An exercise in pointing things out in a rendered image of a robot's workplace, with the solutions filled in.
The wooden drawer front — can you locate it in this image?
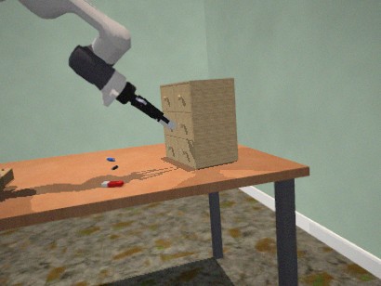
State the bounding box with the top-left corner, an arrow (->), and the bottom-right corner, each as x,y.
163,111 -> 177,136
174,84 -> 191,111
165,135 -> 179,160
161,86 -> 175,110
176,111 -> 193,139
178,138 -> 195,167

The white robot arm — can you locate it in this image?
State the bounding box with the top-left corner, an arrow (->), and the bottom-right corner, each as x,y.
19,0 -> 131,107

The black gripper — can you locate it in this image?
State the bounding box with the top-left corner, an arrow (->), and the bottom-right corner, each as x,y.
116,82 -> 177,130

